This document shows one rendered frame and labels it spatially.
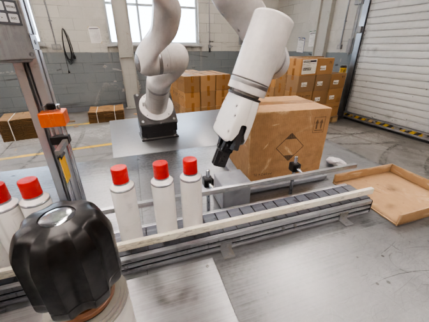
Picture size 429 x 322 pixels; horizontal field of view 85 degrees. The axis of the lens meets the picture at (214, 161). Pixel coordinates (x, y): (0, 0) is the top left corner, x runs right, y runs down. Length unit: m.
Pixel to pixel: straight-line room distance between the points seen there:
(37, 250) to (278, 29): 0.48
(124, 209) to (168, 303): 0.21
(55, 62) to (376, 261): 5.93
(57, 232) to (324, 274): 0.57
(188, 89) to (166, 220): 3.45
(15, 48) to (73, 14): 5.42
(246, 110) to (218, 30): 6.10
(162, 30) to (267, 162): 0.60
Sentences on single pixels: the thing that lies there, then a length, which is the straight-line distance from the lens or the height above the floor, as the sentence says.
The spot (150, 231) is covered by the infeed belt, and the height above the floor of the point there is 0.88.
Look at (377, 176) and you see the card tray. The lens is 1.18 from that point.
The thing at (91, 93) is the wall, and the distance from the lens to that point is 6.06.
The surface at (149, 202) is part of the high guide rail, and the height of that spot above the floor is 0.96.
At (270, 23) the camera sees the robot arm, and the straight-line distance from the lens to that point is 0.51.
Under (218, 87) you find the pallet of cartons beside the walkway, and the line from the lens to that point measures 4.14.
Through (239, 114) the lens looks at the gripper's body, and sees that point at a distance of 0.49.
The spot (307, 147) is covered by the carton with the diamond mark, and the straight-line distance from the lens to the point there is 0.94.
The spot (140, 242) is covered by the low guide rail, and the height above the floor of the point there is 0.91.
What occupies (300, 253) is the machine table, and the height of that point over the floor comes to 0.83.
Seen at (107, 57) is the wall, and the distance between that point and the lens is 5.98.
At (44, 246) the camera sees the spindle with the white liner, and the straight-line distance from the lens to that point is 0.24.
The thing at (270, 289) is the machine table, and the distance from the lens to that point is 0.61.
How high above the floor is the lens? 1.31
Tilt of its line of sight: 26 degrees down
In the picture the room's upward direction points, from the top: straight up
